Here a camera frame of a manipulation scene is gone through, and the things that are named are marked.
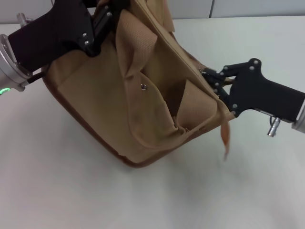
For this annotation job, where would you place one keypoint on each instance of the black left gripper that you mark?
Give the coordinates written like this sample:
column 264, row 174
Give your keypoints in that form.
column 54, row 35

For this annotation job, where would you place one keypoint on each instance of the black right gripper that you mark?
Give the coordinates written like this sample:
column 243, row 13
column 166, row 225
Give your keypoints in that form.
column 262, row 93

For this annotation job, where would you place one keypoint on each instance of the silver zipper pull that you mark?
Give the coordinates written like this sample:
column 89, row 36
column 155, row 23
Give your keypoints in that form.
column 202, row 70

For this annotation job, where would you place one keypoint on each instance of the khaki canvas food bag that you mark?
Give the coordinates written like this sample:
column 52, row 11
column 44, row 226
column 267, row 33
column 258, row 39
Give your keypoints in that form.
column 107, row 107

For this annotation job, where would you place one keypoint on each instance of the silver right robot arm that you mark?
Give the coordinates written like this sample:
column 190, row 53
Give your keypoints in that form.
column 300, row 119

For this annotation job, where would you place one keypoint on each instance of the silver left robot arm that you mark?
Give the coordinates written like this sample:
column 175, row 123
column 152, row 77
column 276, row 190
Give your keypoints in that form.
column 9, row 69

